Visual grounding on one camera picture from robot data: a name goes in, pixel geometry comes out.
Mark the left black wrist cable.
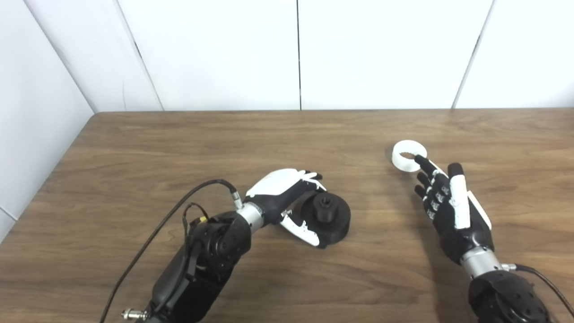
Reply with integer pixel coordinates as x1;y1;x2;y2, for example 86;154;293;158
100;179;243;323

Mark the white toothed ring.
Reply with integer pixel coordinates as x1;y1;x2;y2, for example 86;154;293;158
392;140;428;173

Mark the round black part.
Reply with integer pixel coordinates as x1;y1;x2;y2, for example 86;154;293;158
294;191;351;249

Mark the thin wire with yellow plug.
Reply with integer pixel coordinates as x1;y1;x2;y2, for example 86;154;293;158
183;203;209;238

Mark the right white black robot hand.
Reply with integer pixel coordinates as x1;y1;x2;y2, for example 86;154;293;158
414;155;495;264

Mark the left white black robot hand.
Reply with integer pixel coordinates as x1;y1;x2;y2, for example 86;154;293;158
244;169;327;248

